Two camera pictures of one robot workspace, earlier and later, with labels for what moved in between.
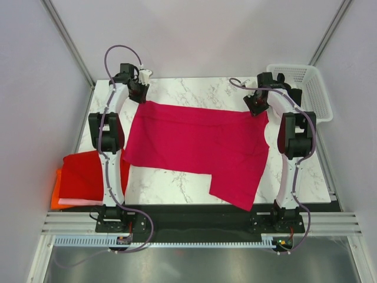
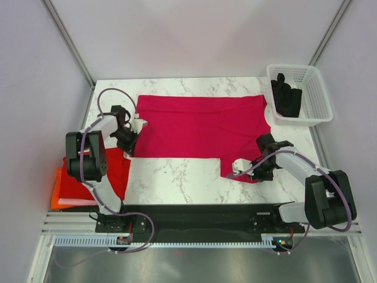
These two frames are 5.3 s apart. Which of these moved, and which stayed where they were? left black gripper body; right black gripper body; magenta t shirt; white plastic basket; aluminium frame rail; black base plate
Moved: right black gripper body; left black gripper body; magenta t shirt
Stayed: aluminium frame rail; black base plate; white plastic basket
